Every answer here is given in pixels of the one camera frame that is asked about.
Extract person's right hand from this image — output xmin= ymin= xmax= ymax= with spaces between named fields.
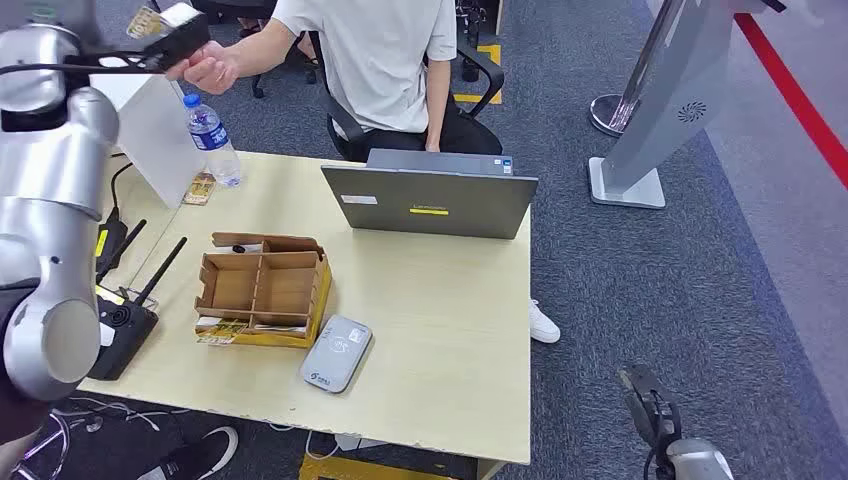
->
xmin=165 ymin=40 xmax=241 ymax=95

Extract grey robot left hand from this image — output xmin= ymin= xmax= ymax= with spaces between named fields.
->
xmin=0 ymin=0 xmax=94 ymax=31

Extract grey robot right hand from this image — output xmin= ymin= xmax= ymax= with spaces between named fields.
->
xmin=617 ymin=364 xmax=684 ymax=458

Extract yellowish ID card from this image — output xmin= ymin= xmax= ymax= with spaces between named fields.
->
xmin=125 ymin=6 xmax=167 ymax=40

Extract person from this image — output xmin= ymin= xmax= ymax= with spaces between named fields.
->
xmin=165 ymin=0 xmax=505 ymax=164

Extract brown patterned card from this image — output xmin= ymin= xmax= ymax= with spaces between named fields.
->
xmin=182 ymin=172 xmax=217 ymax=207

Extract grey card reader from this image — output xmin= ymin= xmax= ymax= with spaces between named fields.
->
xmin=299 ymin=314 xmax=374 ymax=395

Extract yellow printed key card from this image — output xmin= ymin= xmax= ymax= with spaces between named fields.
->
xmin=195 ymin=317 xmax=250 ymax=346

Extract black office chair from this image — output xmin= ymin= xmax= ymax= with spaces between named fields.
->
xmin=192 ymin=0 xmax=319 ymax=101
xmin=307 ymin=33 xmax=506 ymax=164

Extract grey laptop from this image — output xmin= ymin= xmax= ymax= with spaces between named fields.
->
xmin=320 ymin=148 xmax=539 ymax=241

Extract clear plastic water bottle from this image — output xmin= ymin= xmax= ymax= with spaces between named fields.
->
xmin=182 ymin=92 xmax=243 ymax=189

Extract white desk cabinet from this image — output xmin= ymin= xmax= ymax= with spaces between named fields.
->
xmin=89 ymin=72 xmax=207 ymax=210

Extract black equipment stand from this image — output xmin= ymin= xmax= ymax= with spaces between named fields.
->
xmin=455 ymin=0 xmax=492 ymax=84

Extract white shoe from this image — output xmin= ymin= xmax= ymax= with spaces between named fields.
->
xmin=528 ymin=299 xmax=562 ymax=345

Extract black power adapter yellow label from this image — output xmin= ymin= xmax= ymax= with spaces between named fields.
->
xmin=94 ymin=210 xmax=130 ymax=277

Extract cardboard organizer box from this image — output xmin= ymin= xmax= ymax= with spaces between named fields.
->
xmin=193 ymin=231 xmax=333 ymax=350

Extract silver kiosk stand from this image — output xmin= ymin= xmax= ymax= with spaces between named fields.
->
xmin=587 ymin=0 xmax=790 ymax=211

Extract black controller with antennas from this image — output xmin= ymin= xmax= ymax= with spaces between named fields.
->
xmin=86 ymin=219 xmax=189 ymax=382

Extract yellow box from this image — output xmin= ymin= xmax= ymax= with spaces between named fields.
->
xmin=299 ymin=454 xmax=465 ymax=480

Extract black white-soled shoe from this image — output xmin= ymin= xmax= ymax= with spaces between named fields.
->
xmin=135 ymin=425 xmax=240 ymax=480

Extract chrome stool base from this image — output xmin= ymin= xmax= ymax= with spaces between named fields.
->
xmin=9 ymin=410 xmax=71 ymax=480

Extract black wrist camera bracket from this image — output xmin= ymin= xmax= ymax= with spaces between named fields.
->
xmin=66 ymin=14 xmax=212 ymax=75

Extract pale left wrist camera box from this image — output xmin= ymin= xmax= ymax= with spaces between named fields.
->
xmin=160 ymin=2 xmax=203 ymax=26

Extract black adapter cable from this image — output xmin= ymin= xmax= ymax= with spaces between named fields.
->
xmin=108 ymin=162 xmax=134 ymax=220

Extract chrome stanchion post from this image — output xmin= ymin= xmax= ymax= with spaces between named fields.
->
xmin=588 ymin=0 xmax=685 ymax=138

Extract white floor cable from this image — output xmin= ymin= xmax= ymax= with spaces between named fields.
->
xmin=52 ymin=396 xmax=193 ymax=433

